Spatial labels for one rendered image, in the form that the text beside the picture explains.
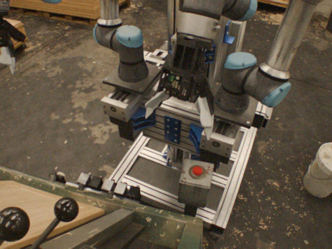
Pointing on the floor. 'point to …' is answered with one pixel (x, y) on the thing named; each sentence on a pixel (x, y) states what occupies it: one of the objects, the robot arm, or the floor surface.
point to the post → (190, 210)
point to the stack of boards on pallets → (63, 10)
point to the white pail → (320, 173)
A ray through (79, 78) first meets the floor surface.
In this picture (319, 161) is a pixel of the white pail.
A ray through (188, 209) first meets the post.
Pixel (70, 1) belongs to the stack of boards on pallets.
